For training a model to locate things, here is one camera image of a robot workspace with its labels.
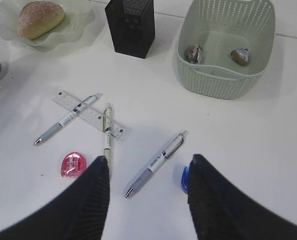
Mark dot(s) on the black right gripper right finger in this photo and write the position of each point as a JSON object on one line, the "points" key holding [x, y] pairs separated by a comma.
{"points": [[221, 211]]}

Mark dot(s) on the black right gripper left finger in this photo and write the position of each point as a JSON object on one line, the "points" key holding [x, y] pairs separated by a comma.
{"points": [[78, 213]]}

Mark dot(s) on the brown paper ball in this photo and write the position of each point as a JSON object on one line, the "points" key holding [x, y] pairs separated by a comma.
{"points": [[240, 56]]}

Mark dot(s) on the white paper ball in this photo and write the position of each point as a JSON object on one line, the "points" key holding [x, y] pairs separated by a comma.
{"points": [[195, 54]]}

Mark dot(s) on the sugared bread roll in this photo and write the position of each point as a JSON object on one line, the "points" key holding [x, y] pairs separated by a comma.
{"points": [[38, 17]]}

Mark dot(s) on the blue pencil sharpener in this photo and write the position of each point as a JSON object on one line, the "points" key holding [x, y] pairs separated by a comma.
{"points": [[185, 179]]}

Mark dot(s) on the pink pencil sharpener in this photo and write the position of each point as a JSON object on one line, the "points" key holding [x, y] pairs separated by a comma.
{"points": [[73, 165]]}

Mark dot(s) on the grey pen right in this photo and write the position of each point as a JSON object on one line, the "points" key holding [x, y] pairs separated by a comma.
{"points": [[166, 153]]}

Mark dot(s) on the beige pen middle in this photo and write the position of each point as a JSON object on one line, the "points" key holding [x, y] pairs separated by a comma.
{"points": [[107, 129]]}

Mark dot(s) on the blue grey pen left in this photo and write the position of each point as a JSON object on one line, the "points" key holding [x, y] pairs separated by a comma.
{"points": [[77, 110]]}

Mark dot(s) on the green plastic basket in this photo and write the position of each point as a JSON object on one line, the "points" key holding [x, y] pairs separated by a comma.
{"points": [[219, 27]]}

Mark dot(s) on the black mesh pen holder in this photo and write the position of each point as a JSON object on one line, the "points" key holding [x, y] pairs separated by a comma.
{"points": [[132, 26]]}

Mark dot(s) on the green wavy glass plate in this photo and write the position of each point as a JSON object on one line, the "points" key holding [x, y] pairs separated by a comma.
{"points": [[78, 14]]}

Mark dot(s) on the transparent plastic ruler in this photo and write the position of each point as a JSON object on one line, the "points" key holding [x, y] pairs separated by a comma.
{"points": [[91, 115]]}

